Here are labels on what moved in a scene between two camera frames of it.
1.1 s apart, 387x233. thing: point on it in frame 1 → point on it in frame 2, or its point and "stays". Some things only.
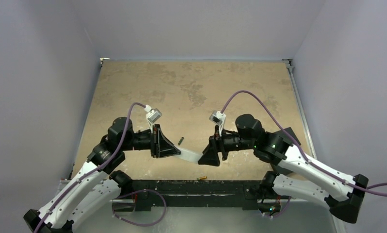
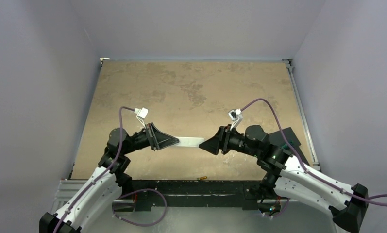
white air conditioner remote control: [189, 155] → [190, 141]
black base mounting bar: [193, 193] stays
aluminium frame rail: [290, 65] stays
